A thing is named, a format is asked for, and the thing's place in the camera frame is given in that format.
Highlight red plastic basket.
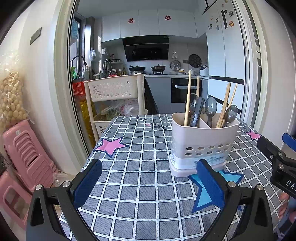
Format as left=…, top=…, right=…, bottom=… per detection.
left=73, top=81, right=85, bottom=96

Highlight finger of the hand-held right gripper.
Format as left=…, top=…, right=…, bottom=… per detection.
left=282, top=133, right=296, bottom=147
left=257, top=136, right=296, bottom=163

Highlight black wok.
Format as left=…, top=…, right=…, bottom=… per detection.
left=128, top=65, right=147, bottom=75

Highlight grey checked tablecloth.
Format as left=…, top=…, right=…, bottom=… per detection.
left=59, top=113, right=296, bottom=241

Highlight black plastic utensil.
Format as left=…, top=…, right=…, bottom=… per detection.
left=189, top=97, right=206, bottom=127

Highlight black kitchen faucet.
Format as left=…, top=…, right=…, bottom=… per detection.
left=70, top=56, right=87, bottom=78

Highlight black range hood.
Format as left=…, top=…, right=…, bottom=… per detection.
left=122, top=35, right=170, bottom=62

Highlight person's right hand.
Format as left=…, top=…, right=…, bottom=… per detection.
left=279, top=193, right=290, bottom=222

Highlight pink plastic stool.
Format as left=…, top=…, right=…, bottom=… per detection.
left=0, top=171, right=33, bottom=230

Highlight light blue star sticker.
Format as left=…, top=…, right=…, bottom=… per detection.
left=187, top=169, right=245, bottom=213

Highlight bag of beige balls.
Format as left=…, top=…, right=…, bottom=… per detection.
left=0, top=53, right=30, bottom=137

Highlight beige plastic utensil holder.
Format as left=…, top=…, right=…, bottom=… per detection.
left=168, top=112, right=240, bottom=178

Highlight pink star sticker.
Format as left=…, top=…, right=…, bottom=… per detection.
left=94, top=137, right=130, bottom=158
left=245, top=130, right=262, bottom=141

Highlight beige plastic storage cart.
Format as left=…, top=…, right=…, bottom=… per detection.
left=84, top=74, right=148, bottom=144

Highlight round black pan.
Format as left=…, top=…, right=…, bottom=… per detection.
left=188, top=54, right=202, bottom=67

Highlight stack of pink stools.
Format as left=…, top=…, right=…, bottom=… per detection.
left=2, top=120, right=58, bottom=193

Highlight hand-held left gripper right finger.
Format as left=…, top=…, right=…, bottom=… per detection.
left=196, top=159, right=275, bottom=241

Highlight white fridge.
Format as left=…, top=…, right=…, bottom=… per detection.
left=206, top=0, right=245, bottom=116

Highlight black built-in oven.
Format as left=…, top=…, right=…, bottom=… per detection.
left=171, top=77, right=203, bottom=103

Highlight yellow oil bottle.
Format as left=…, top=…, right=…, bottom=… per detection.
left=79, top=97, right=96, bottom=146

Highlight grey kitchen counter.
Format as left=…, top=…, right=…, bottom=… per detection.
left=144, top=74, right=208, bottom=114

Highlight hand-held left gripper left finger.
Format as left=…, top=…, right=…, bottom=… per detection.
left=26, top=158, right=103, bottom=241

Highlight bagged vegetables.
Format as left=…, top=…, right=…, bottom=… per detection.
left=99, top=103, right=139, bottom=121

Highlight grey wall plate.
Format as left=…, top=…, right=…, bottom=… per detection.
left=30, top=27, right=43, bottom=45

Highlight white upper cabinets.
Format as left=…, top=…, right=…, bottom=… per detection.
left=102, top=9, right=198, bottom=42

